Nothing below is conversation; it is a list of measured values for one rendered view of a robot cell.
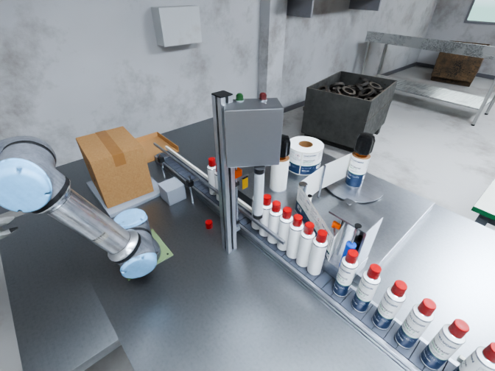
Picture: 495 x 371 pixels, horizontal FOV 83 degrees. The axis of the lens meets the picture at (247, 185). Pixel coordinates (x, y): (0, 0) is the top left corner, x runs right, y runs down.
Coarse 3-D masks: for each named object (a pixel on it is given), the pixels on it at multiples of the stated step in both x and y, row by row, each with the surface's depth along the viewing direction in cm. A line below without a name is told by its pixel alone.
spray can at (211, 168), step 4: (208, 160) 131; (212, 160) 130; (208, 164) 133; (212, 164) 132; (208, 168) 133; (212, 168) 132; (208, 172) 134; (212, 172) 133; (208, 176) 135; (212, 176) 134; (208, 180) 137; (212, 180) 136; (212, 184) 137; (212, 192) 140
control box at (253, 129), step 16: (224, 112) 77; (240, 112) 78; (256, 112) 78; (272, 112) 79; (240, 128) 80; (256, 128) 81; (272, 128) 82; (240, 144) 84; (256, 144) 84; (272, 144) 85; (240, 160) 87; (256, 160) 88; (272, 160) 88
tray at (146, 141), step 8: (144, 136) 199; (152, 136) 203; (160, 136) 203; (144, 144) 195; (152, 144) 196; (160, 144) 196; (168, 144) 196; (144, 152) 186; (152, 152) 186; (160, 152) 186; (152, 160) 178
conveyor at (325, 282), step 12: (180, 168) 163; (204, 192) 144; (240, 216) 129; (252, 228) 123; (264, 240) 118; (276, 252) 113; (312, 276) 103; (324, 276) 103; (324, 288) 99; (336, 300) 96; (348, 300) 96; (372, 312) 92; (372, 324) 89; (396, 324) 89; (384, 336) 86; (396, 348) 83; (420, 348) 83; (420, 360) 81
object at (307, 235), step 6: (306, 222) 97; (306, 228) 96; (312, 228) 95; (306, 234) 97; (312, 234) 98; (300, 240) 100; (306, 240) 97; (312, 240) 98; (300, 246) 101; (306, 246) 99; (300, 252) 103; (306, 252) 101; (300, 258) 104; (306, 258) 103; (300, 264) 106; (306, 264) 106
